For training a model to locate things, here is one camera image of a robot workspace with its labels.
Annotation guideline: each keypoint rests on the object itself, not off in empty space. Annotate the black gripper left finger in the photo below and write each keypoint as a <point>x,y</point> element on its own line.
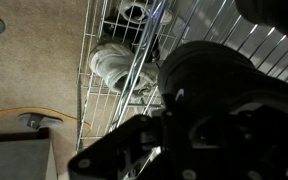
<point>117,146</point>

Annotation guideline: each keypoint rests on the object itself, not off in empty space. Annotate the grey sneaker red lining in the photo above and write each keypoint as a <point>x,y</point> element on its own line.
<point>122,10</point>

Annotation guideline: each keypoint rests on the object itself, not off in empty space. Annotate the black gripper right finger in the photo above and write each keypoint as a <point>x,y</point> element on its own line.
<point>250,160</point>

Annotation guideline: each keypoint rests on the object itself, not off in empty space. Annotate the grey couch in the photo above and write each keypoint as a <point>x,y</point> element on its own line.
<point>14,160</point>

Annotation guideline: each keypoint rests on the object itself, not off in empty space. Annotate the black sneaker white logo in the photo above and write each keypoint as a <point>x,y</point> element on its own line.
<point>274,16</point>

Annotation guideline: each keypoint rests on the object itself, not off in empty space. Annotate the white grey sneaker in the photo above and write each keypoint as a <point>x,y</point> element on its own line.
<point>110,63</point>

